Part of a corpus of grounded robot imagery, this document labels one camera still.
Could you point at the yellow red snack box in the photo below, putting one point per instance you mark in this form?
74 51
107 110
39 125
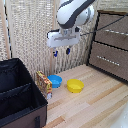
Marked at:
44 84

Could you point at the blue plastic bowl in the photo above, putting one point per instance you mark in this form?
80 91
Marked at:
55 80

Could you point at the black fabric storage box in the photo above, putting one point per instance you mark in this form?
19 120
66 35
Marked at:
16 96

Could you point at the tall brown drawer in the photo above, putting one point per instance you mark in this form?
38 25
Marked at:
110 66

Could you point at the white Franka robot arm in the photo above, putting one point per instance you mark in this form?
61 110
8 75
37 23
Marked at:
71 11

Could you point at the brown drawer cabinet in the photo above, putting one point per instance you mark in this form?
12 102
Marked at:
110 50

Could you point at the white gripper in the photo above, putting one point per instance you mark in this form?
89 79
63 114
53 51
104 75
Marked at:
63 38

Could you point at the beige woven folding screen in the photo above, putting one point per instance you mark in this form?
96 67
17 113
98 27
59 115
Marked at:
30 33

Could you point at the yellow plastic bowl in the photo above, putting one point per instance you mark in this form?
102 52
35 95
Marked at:
75 85

